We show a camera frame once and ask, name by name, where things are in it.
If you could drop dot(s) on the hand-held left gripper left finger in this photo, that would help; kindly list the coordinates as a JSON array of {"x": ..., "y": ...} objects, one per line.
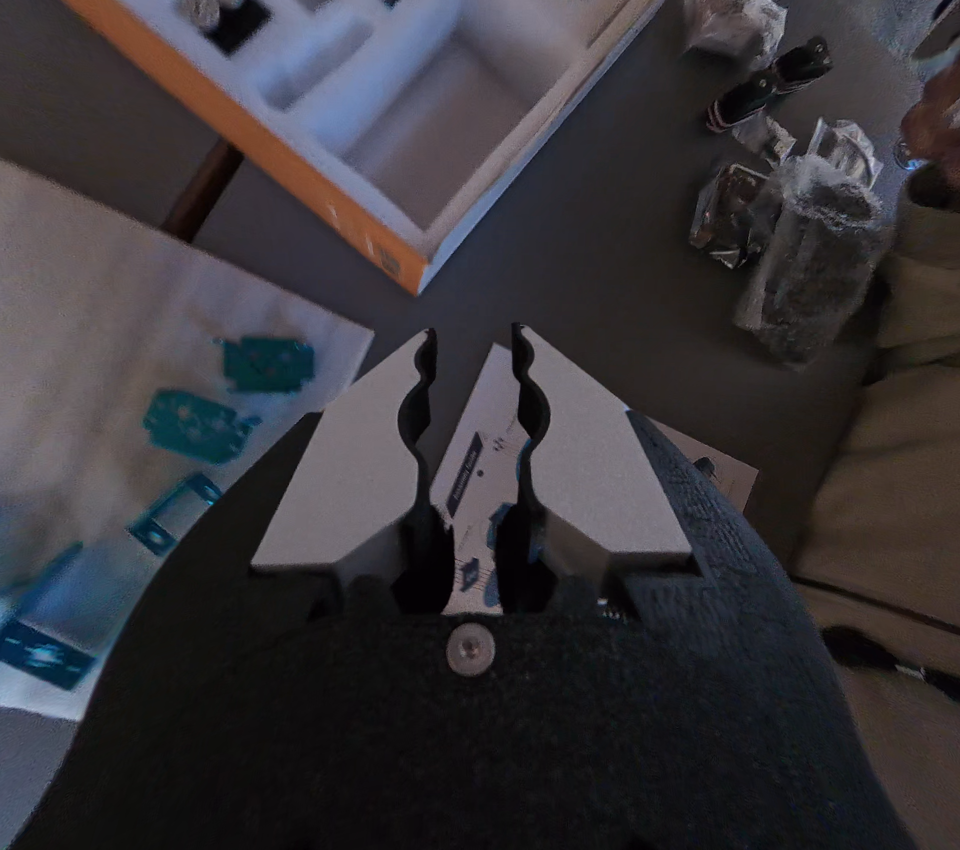
[{"x": 337, "y": 490}]

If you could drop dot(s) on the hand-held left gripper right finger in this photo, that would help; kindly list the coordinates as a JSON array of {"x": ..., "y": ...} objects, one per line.
[{"x": 607, "y": 490}]

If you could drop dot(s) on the white user manual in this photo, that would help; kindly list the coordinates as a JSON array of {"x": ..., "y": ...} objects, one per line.
[{"x": 480, "y": 415}]

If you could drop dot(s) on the white plastic bag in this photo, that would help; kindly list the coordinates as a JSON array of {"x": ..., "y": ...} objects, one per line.
[{"x": 735, "y": 17}]

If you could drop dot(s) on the bubble wrap package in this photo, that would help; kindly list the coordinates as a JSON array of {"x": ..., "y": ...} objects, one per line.
[{"x": 814, "y": 265}]

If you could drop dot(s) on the silver foil bag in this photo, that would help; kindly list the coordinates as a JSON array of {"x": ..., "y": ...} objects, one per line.
[{"x": 724, "y": 219}]

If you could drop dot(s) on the white foam sheet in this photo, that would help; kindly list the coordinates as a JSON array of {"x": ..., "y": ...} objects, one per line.
[{"x": 112, "y": 302}]

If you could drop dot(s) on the white and orange cardboard box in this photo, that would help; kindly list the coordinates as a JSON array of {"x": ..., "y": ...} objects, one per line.
[{"x": 225, "y": 122}]

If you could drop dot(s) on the brown desk divider strip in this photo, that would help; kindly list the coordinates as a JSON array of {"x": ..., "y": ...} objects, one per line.
[{"x": 202, "y": 189}]

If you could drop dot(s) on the person's right hand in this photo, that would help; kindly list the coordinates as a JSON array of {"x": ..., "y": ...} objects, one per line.
[{"x": 934, "y": 114}]

